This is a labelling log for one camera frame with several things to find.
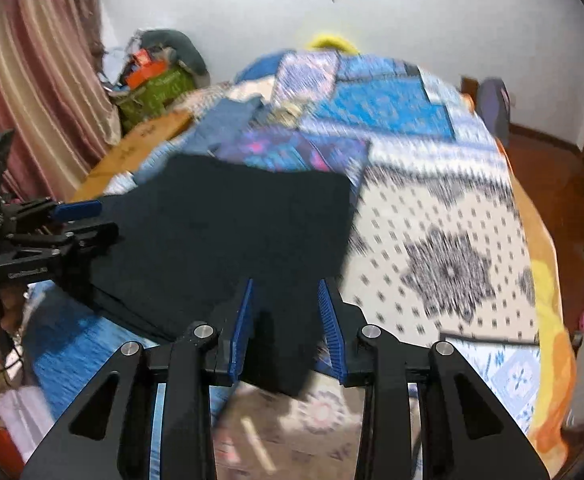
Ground striped pink curtain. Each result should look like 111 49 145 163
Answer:
0 0 122 201

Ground orange box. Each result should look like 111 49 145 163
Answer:
124 50 167 88

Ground orange yellow bed sheet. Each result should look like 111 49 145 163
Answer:
492 135 578 461

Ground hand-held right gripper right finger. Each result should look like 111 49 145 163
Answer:
318 277 553 480

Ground green storage box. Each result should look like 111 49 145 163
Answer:
116 67 197 133

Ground blue denim jeans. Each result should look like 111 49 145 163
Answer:
187 97 265 158

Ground grey plush toy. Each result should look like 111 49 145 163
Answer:
142 29 210 86

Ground patchwork bedspread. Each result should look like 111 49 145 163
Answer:
22 50 543 480

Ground white cloth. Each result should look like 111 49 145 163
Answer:
0 385 57 461

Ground person's left hand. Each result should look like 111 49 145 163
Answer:
0 285 27 336

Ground purple backpack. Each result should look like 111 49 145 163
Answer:
477 77 512 146

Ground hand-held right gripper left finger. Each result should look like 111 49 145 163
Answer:
22 277 257 480

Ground bamboo lap desk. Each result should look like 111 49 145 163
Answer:
72 110 195 201

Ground yellow foam tube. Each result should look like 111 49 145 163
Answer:
306 32 361 56

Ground wooden bed frame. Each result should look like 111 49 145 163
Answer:
461 76 480 106

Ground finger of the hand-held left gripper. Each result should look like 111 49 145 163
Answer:
2 221 120 263
4 199 103 233

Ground black pants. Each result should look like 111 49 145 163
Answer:
84 154 357 396

